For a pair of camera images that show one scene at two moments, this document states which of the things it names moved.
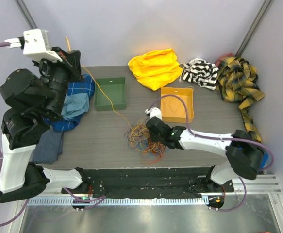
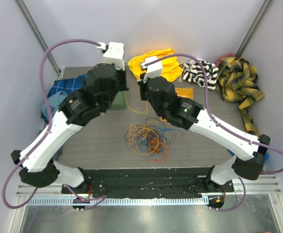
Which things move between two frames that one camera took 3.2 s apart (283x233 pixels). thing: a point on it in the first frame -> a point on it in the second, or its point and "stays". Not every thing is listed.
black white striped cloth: [201, 72] stays
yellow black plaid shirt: [237, 79] stays
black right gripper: [154, 139] -> [143, 85]
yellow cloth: [156, 69] stays
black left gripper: [71, 62] -> [122, 73]
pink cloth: [227, 55] stays
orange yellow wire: [103, 91] -> [136, 111]
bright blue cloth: [265, 158] stays
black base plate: [146, 182] stays
